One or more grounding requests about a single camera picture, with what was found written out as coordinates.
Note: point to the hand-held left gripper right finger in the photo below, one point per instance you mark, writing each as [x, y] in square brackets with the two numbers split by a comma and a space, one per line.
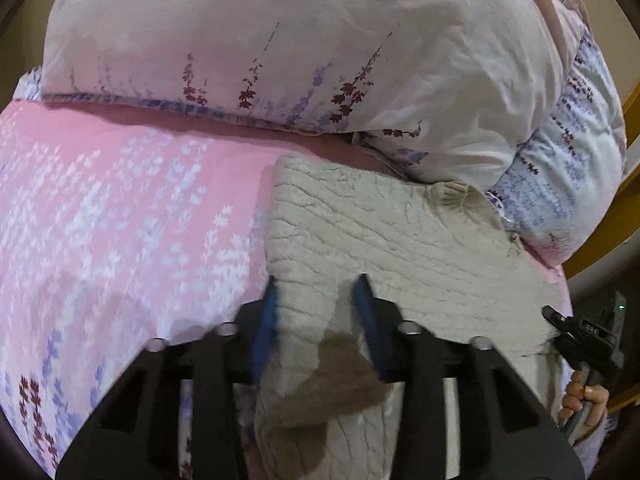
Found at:
[369, 322]

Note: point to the yellow wooden bed frame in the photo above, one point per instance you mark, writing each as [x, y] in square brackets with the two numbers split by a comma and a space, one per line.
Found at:
[607, 240]

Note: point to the beige knitted sweater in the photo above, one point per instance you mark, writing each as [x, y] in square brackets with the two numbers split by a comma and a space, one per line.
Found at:
[400, 255]

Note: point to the pink floral bed sheet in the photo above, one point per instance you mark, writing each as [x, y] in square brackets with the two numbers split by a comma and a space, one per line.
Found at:
[115, 210]

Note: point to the white floral top pillow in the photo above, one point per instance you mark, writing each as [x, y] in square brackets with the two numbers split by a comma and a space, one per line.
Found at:
[310, 45]

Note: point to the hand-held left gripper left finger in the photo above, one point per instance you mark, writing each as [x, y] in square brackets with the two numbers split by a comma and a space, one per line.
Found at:
[265, 327]

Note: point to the person's right hand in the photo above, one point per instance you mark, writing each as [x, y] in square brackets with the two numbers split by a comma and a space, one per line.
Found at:
[587, 395]

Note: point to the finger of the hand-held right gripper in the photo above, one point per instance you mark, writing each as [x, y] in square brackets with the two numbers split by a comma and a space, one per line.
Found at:
[556, 317]

